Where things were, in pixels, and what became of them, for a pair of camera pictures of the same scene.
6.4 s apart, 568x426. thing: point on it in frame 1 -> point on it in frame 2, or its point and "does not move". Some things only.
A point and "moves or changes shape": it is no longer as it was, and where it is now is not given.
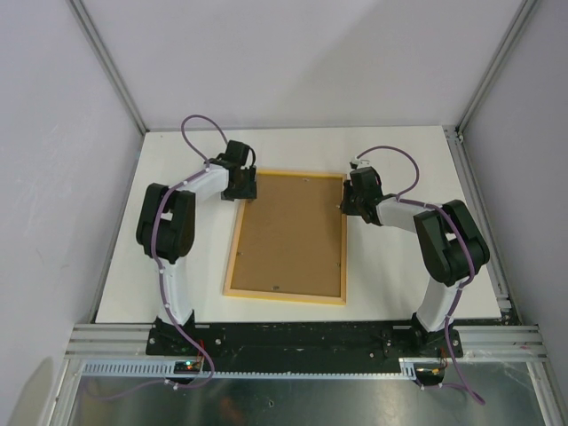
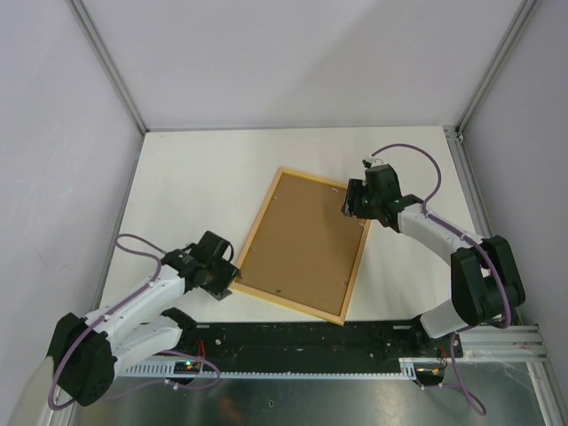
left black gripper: x=248 y=192 -> x=219 y=290
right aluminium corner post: x=521 y=20 does not move
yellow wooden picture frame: x=318 y=299 moves or changes shape
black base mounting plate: x=281 y=344 does not move
